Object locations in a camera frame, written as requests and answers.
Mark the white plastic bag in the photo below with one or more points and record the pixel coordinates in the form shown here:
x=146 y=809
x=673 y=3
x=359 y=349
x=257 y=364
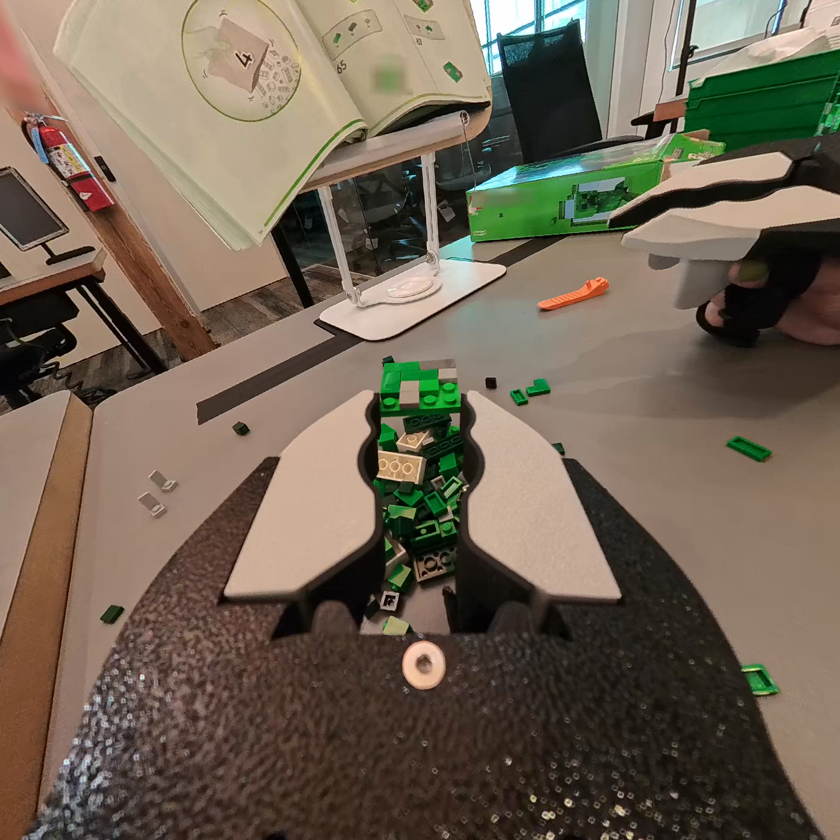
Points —
x=787 y=49

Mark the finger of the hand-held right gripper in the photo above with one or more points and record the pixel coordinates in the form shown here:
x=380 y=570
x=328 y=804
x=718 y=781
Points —
x=709 y=236
x=735 y=174

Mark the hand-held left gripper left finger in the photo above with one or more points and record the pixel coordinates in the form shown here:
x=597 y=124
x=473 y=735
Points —
x=308 y=512

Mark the red fire extinguisher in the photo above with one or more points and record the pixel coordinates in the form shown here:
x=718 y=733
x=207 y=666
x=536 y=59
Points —
x=62 y=157

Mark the black desk chair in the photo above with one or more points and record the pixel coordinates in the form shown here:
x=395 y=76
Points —
x=26 y=354

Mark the green grey lego plate assembly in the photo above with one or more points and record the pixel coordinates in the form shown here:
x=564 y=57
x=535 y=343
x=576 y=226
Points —
x=426 y=394

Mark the pile of lego bricks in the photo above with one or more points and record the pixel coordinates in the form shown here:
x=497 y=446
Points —
x=420 y=518

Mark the black mesh office chair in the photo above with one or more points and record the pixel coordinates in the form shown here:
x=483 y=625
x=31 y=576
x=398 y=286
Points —
x=548 y=92

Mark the person's right hand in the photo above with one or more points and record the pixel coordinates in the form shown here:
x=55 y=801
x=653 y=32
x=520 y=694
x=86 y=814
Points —
x=814 y=315

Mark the grey lego clip piece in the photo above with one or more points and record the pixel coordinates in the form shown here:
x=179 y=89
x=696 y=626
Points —
x=152 y=505
x=164 y=481

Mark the orange brick separator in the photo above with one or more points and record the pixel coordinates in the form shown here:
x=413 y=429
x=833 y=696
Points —
x=571 y=296

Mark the wooden office desk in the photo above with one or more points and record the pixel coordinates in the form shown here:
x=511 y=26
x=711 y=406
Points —
x=65 y=269

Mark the tablet on black stand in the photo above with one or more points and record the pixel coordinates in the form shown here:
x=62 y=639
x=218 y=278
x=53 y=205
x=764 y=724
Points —
x=26 y=207

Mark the green rectangular lego tile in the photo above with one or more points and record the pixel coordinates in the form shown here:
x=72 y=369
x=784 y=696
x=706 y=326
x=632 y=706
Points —
x=748 y=449
x=761 y=682

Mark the green lego box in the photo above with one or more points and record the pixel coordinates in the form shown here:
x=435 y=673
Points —
x=558 y=172

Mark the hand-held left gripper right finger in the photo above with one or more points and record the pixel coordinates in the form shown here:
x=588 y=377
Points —
x=538 y=518

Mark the black tape strip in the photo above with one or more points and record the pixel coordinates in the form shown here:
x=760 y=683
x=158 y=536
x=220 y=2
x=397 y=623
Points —
x=275 y=380

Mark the lego instruction booklet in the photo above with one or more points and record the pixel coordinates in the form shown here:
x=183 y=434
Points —
x=197 y=151

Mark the green corner lego plate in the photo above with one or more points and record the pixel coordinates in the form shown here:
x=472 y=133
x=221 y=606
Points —
x=533 y=391

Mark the wooden post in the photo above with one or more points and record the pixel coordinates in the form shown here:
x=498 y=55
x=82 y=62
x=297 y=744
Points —
x=151 y=282

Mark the white book stand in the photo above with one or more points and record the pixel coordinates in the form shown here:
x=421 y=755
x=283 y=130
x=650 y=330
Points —
x=420 y=308

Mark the green plastic trays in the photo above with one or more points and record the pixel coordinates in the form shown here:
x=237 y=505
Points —
x=761 y=105

